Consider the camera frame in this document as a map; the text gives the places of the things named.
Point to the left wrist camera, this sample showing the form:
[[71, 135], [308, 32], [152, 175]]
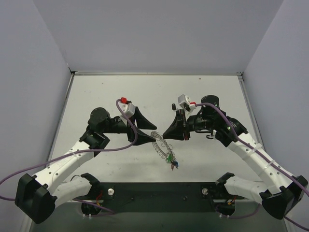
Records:
[[127, 107]]

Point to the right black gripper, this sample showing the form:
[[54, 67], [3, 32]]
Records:
[[183, 124]]

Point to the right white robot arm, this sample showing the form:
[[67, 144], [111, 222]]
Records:
[[279, 190]]

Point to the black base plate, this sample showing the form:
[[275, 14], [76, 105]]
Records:
[[169, 197]]

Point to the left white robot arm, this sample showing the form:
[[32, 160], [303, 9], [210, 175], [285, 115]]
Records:
[[40, 194]]

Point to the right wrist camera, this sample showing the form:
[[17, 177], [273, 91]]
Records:
[[186, 103]]

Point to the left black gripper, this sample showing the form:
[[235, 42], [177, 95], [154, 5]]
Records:
[[131, 129]]

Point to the blue capped key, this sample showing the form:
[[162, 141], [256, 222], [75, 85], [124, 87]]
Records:
[[176, 165]]

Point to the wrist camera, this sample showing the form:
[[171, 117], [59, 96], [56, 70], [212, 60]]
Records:
[[127, 107], [186, 103]]

